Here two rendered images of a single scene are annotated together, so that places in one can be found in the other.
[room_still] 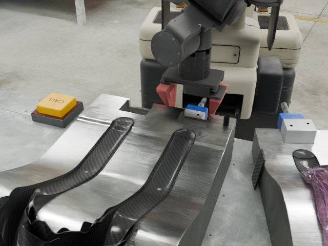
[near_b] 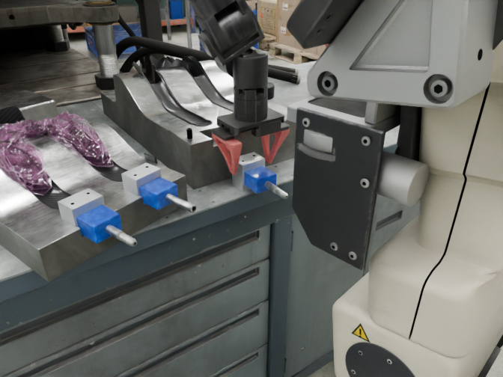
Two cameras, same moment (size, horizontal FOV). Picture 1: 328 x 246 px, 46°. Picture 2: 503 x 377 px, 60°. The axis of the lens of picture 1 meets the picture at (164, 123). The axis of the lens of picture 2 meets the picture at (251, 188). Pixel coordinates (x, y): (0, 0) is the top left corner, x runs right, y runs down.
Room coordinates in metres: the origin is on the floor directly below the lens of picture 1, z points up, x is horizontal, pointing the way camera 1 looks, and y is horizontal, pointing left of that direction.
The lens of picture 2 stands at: (1.04, -0.64, 1.19)
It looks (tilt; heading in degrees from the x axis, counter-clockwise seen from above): 29 degrees down; 125
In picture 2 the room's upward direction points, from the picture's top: straight up
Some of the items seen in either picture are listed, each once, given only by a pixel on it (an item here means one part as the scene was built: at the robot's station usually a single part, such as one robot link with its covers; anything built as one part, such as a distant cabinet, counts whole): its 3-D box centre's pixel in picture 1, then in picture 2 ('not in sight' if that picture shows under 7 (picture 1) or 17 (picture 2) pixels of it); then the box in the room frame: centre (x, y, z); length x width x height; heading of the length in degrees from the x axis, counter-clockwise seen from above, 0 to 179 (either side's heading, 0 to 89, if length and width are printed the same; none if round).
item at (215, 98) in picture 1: (205, 101); (239, 148); (0.63, -0.08, 0.88); 0.07 x 0.07 x 0.09; 70
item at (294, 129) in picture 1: (290, 122); (163, 194); (0.60, -0.24, 0.86); 0.13 x 0.05 x 0.05; 177
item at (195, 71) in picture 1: (194, 64); (250, 105); (0.63, -0.05, 0.96); 0.10 x 0.07 x 0.07; 70
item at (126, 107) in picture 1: (137, 114); not in sight; (0.60, 0.05, 0.87); 0.05 x 0.05 x 0.04; 70
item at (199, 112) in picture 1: (196, 113); (263, 181); (0.67, -0.07, 0.83); 0.13 x 0.05 x 0.05; 159
